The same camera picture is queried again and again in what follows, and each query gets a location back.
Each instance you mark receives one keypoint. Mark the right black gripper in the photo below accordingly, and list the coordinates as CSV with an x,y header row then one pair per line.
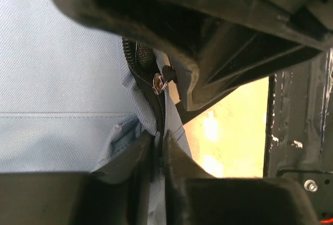
x,y
215,45

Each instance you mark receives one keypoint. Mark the blue student backpack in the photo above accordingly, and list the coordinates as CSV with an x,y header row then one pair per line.
x,y
73,97

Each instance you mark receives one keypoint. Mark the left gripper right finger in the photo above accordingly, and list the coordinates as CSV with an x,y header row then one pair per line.
x,y
194,196

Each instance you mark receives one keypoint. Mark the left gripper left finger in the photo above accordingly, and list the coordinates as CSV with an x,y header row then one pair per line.
x,y
117,193

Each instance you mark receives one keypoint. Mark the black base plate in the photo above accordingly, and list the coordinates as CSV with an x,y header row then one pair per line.
x,y
299,130

